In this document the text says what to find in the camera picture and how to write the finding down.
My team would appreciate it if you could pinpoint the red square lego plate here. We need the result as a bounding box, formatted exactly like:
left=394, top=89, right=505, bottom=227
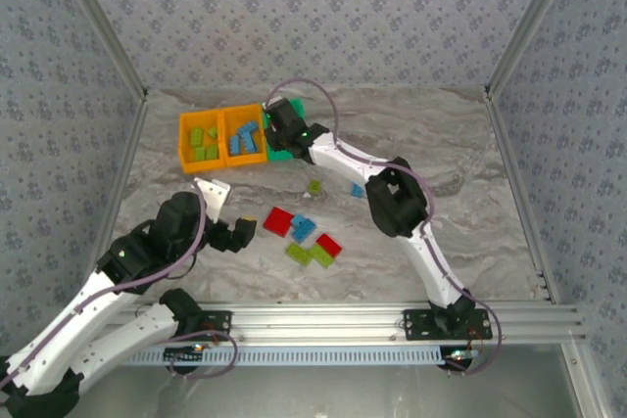
left=262, top=206, right=296, bottom=239

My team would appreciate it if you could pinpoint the blue L-shaped lego piece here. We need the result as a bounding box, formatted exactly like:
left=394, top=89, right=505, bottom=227
left=290, top=213, right=319, bottom=244

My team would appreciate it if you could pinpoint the red lego brick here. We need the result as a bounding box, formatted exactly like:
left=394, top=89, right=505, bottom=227
left=314, top=232, right=344, bottom=259

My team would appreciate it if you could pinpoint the green plastic bin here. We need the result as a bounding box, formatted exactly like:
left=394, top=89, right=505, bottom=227
left=263, top=97, right=310, bottom=163

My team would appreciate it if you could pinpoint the orange plastic bin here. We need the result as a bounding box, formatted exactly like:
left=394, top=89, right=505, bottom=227
left=220, top=103, right=269, bottom=168
left=177, top=109, right=227, bottom=175

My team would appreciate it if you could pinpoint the black controller board with LEDs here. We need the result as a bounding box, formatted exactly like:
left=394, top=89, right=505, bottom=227
left=163, top=343, right=207, bottom=375
left=439, top=347, right=479, bottom=373

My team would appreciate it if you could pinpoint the grey metal shelf panel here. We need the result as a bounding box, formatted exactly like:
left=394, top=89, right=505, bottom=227
left=63, top=344, right=584, bottom=418

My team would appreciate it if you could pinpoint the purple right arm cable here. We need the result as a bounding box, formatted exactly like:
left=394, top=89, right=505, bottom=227
left=266, top=78, right=504, bottom=378

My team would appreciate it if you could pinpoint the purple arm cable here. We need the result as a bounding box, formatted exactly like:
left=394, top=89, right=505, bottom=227
left=266, top=78, right=504, bottom=378
left=0, top=178, right=207, bottom=388

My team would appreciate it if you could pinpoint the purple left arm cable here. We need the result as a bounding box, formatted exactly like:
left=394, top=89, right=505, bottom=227
left=0, top=178, right=207, bottom=388

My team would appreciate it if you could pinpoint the aluminium side rail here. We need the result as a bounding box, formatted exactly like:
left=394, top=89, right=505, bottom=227
left=483, top=89, right=560, bottom=305
left=80, top=94, right=150, bottom=314

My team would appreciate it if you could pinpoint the aluminium front rail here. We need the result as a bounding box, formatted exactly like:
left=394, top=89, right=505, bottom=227
left=105, top=301, right=588, bottom=346

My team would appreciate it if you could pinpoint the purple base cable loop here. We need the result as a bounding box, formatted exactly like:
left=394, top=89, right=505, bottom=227
left=161, top=332, right=240, bottom=381

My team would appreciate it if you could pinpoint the light blue slotted cable duct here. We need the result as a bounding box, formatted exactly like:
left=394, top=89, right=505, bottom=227
left=120, top=346, right=448, bottom=368

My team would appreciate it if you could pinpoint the aluminium frame post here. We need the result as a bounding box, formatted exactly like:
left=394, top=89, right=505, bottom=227
left=560, top=342, right=613, bottom=418
left=48, top=0, right=150, bottom=102
left=483, top=0, right=585, bottom=99

